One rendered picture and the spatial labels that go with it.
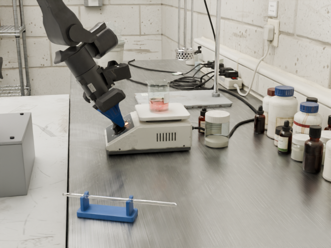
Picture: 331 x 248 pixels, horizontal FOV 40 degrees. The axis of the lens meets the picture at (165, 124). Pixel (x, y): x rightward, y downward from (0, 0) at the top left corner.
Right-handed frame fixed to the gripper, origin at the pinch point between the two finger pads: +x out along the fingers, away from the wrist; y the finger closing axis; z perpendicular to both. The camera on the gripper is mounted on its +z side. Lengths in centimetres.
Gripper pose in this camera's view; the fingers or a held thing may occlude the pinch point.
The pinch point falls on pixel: (114, 113)
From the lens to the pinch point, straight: 106.7
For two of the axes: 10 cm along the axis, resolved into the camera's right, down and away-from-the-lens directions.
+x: 5.0, 8.0, 3.4
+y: -3.6, -1.7, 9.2
